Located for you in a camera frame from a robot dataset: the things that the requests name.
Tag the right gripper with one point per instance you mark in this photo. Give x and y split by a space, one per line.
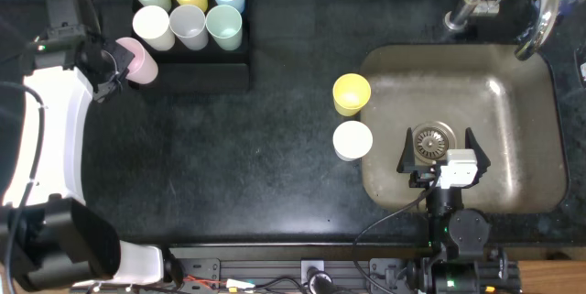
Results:
423 178

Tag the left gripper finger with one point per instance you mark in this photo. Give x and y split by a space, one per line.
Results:
126 60

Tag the pink cup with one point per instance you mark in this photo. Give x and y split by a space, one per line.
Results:
145 66

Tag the white cup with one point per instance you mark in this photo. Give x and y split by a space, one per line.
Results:
151 24
352 140

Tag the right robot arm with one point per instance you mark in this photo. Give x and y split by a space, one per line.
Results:
467 230

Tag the grey cup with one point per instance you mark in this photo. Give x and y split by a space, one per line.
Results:
187 24

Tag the steel sink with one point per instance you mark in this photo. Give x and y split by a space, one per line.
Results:
503 115

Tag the black tray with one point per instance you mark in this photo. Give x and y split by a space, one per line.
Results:
201 76

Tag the steel tap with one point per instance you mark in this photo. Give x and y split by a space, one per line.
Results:
462 10

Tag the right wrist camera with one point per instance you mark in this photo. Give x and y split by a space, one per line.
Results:
458 168

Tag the mounting rail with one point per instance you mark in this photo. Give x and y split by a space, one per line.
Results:
274 271

